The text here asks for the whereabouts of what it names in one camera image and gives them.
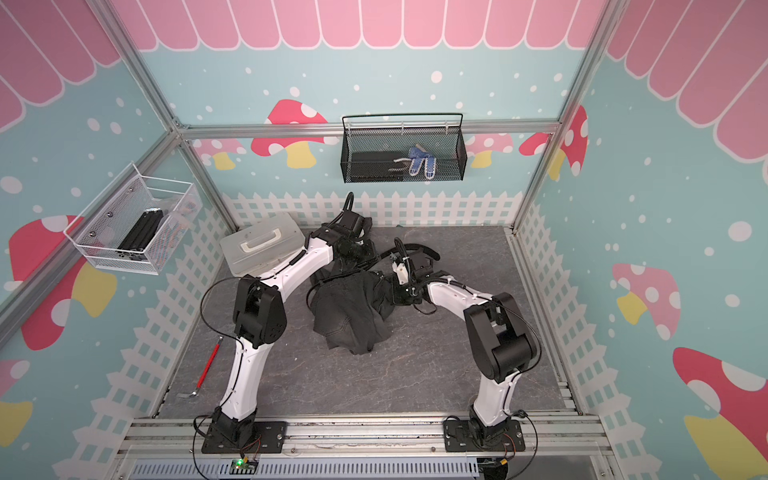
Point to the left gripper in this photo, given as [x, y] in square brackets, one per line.
[370, 252]

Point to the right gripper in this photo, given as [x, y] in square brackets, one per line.
[395, 290]

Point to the black trousers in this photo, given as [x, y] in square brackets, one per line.
[351, 313]

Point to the black leather belt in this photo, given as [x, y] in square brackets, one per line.
[379, 266]

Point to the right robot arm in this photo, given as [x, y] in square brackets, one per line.
[503, 345]

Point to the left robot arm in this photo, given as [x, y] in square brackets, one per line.
[259, 314]

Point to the black box in basket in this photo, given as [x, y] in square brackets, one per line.
[368, 167]

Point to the white plastic toolbox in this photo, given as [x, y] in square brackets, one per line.
[262, 246]

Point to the blue white gloves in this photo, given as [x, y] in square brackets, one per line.
[419, 161]

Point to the green lit circuit board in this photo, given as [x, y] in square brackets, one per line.
[244, 467]

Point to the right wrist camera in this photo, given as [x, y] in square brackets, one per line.
[401, 271]

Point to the black wire wall basket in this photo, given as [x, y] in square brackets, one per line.
[439, 133]

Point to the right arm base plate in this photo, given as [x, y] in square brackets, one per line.
[470, 435]

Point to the red handled tool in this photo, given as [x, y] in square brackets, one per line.
[204, 373]

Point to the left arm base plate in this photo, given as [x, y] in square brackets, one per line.
[261, 437]

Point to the white wire wall basket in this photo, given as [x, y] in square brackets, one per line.
[99, 229]

